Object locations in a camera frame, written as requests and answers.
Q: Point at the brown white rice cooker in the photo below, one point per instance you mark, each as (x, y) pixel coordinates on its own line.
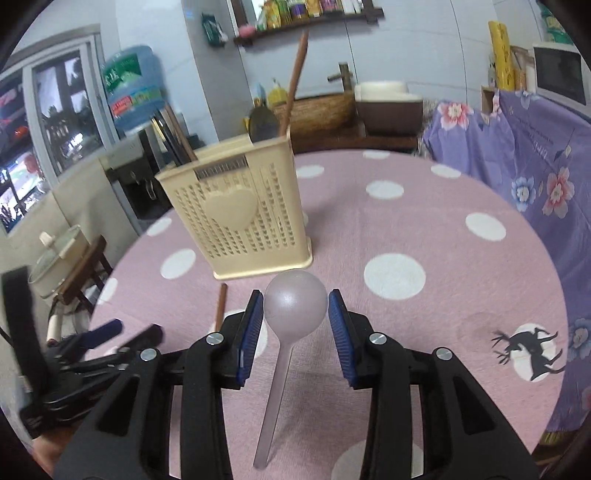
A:
(388, 110)

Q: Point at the wooden box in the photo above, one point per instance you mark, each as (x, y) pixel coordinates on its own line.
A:
(488, 99)

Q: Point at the beige plastic utensil holder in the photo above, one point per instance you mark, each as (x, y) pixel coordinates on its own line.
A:
(231, 221)

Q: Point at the green yellow bottle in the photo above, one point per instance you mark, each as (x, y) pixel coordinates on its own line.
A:
(276, 14)

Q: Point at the purple floral cloth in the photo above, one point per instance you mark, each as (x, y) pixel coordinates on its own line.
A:
(531, 147)

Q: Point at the pale pink plastic spoon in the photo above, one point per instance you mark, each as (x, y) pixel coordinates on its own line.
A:
(295, 300)

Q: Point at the yellow patterned roll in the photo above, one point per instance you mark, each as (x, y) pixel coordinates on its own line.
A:
(501, 55)

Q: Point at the wooden chair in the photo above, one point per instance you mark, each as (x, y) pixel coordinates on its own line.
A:
(90, 267)

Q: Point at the dark wooden spoon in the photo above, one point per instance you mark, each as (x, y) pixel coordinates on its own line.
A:
(264, 123)

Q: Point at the pot with glass lid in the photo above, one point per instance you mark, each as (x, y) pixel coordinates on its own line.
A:
(57, 263)

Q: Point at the bronze faucet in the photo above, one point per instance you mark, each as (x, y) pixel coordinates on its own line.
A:
(341, 76)

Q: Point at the long brown wooden utensil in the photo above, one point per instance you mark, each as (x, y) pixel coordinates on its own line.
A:
(295, 78)

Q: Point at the yellow dish soap bottle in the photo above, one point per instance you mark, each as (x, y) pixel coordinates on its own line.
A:
(277, 94)

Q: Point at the pink polka dot tablecloth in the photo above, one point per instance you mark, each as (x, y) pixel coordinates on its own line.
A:
(415, 230)

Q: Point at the brown chopstick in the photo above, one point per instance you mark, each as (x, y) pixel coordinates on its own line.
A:
(183, 136)
(221, 304)

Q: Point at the white microwave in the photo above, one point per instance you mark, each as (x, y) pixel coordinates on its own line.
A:
(558, 74)

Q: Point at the grey water dispenser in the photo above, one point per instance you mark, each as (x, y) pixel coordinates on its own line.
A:
(129, 189)

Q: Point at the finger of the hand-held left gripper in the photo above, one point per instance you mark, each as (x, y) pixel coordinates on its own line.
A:
(138, 339)
(104, 330)

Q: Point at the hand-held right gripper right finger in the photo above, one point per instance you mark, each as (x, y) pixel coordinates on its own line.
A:
(341, 341)

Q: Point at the window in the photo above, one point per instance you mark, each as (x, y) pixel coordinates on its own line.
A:
(46, 129)

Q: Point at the woven pattern basin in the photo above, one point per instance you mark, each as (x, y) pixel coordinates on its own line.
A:
(323, 110)

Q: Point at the dark chopstick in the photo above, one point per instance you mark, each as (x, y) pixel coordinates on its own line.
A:
(174, 136)
(167, 141)

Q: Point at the green packet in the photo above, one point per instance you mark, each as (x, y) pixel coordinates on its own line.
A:
(213, 30)

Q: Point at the blue water bottle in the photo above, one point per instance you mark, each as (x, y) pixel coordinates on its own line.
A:
(134, 87)

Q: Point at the person's left hand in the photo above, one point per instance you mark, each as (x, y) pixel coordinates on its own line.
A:
(46, 454)

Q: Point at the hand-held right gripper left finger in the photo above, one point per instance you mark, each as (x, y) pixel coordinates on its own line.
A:
(247, 341)

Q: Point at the dark wooden wall shelf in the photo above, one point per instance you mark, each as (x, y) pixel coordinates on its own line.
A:
(314, 23)

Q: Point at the dark wooden counter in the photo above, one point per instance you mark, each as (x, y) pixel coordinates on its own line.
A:
(351, 143)

